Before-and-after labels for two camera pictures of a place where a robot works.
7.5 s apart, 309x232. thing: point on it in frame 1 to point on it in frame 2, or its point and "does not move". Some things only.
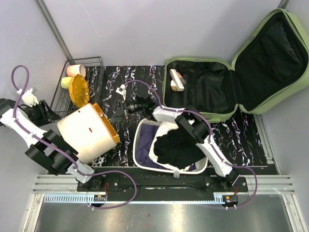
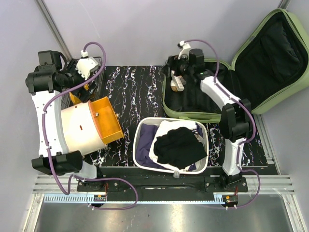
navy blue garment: (145, 133) does not move
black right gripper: (122, 113) to (171, 64)
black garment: (176, 149) does not move
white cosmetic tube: (177, 80) does not move
